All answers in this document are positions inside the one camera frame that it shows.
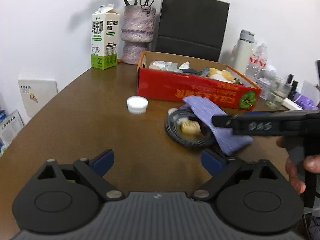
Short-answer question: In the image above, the white jar lid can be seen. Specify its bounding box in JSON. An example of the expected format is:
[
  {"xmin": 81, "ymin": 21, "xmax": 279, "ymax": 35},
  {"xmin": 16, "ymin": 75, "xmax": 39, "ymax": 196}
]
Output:
[{"xmin": 126, "ymin": 96, "xmax": 149, "ymax": 114}]

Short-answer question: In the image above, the person right hand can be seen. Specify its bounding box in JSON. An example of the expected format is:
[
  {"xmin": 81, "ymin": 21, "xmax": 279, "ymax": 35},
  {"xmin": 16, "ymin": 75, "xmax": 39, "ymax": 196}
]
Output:
[{"xmin": 276, "ymin": 137, "xmax": 319, "ymax": 194}]

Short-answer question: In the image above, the cream toy bread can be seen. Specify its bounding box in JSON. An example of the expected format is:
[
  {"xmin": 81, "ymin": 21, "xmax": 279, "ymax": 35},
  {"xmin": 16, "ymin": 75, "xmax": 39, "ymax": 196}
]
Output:
[{"xmin": 180, "ymin": 120, "xmax": 201, "ymax": 135}]

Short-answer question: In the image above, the white power strip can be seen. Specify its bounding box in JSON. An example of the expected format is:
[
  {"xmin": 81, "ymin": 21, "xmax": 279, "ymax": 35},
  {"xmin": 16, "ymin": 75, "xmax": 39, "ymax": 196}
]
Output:
[{"xmin": 281, "ymin": 98, "xmax": 303, "ymax": 111}]

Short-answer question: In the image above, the white thermos bottle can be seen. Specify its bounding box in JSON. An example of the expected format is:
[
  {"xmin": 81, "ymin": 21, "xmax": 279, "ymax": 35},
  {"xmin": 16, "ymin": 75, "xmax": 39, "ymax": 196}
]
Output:
[{"xmin": 233, "ymin": 29, "xmax": 255, "ymax": 74}]

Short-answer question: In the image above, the wrapped tissue pack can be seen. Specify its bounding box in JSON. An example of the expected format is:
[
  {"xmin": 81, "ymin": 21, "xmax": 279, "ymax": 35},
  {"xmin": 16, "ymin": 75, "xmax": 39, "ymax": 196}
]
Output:
[{"xmin": 148, "ymin": 61, "xmax": 183, "ymax": 73}]

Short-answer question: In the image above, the clear glass cup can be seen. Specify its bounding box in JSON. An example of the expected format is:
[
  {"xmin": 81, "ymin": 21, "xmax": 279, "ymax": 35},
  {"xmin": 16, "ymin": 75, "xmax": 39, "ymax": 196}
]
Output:
[{"xmin": 266, "ymin": 77, "xmax": 292, "ymax": 110}]

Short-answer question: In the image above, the purple pouch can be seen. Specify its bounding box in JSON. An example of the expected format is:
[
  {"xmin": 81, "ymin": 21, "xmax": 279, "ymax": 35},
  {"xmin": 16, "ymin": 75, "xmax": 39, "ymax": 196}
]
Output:
[{"xmin": 293, "ymin": 92, "xmax": 318, "ymax": 111}]

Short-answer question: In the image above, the green white milk carton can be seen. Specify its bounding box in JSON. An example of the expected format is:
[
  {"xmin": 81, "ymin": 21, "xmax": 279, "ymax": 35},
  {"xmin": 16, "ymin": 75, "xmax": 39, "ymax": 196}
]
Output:
[{"xmin": 91, "ymin": 4, "xmax": 120, "ymax": 70}]

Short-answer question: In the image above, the black paper bag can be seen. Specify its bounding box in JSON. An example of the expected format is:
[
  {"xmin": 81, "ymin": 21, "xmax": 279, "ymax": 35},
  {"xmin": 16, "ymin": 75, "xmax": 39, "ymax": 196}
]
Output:
[{"xmin": 155, "ymin": 0, "xmax": 229, "ymax": 62}]

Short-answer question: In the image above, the purple flower vase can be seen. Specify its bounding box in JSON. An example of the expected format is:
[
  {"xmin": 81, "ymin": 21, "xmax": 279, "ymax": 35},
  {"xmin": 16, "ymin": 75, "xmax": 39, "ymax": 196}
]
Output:
[{"xmin": 120, "ymin": 5, "xmax": 156, "ymax": 64}]

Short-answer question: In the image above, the water bottle red label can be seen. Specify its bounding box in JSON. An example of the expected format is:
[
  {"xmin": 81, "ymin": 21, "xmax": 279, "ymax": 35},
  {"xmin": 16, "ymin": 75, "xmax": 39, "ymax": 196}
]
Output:
[{"xmin": 245, "ymin": 42, "xmax": 268, "ymax": 81}]

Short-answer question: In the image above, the red cardboard box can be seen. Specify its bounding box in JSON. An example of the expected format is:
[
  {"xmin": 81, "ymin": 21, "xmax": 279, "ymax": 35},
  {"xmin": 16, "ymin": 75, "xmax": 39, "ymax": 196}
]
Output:
[{"xmin": 137, "ymin": 51, "xmax": 261, "ymax": 111}]

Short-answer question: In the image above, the white board leaning on wall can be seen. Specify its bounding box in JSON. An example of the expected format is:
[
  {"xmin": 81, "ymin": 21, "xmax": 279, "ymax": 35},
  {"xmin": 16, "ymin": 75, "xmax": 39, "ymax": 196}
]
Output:
[{"xmin": 18, "ymin": 79, "xmax": 58, "ymax": 118}]

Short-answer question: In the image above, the purple knitted cloth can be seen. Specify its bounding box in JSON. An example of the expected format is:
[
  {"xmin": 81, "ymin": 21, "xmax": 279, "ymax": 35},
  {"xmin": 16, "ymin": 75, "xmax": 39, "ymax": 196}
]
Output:
[{"xmin": 182, "ymin": 95, "xmax": 254, "ymax": 156}]

